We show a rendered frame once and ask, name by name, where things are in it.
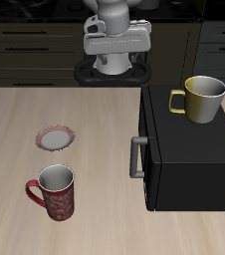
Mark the grey kitchen cupboard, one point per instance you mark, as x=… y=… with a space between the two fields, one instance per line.
x=217 y=50

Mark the black microwave oven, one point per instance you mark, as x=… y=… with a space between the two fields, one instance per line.
x=190 y=159

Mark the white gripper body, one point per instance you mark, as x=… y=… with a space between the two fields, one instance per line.
x=117 y=42

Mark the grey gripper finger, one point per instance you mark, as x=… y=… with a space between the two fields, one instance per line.
x=103 y=59
x=134 y=57

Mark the white and yellow mug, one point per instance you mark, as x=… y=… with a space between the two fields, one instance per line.
x=202 y=103

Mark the dark kitchen cupboard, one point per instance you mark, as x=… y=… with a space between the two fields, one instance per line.
x=35 y=53

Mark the red rimmed white plate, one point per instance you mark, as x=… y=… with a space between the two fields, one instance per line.
x=54 y=139

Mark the red patterned mug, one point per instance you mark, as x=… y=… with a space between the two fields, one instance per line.
x=59 y=199

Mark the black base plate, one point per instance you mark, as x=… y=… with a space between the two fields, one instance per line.
x=84 y=73

